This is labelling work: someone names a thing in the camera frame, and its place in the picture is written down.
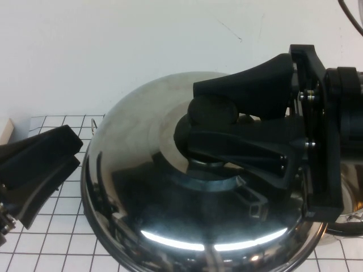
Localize stainless steel pot lid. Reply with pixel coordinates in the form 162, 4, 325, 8
81, 70, 327, 272

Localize beige board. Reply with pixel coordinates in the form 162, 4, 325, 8
0, 118, 15, 146

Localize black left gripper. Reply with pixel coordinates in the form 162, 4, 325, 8
0, 124, 83, 237

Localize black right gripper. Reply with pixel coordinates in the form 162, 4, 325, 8
186, 44, 346, 222

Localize black cable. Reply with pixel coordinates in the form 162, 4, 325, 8
338, 0, 363, 32

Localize white grid-pattern tablecloth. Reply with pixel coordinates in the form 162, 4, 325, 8
0, 114, 363, 272

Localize stainless steel pot black handles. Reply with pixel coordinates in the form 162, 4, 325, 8
323, 163, 363, 247

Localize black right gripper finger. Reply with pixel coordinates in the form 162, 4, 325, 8
192, 53, 295, 122

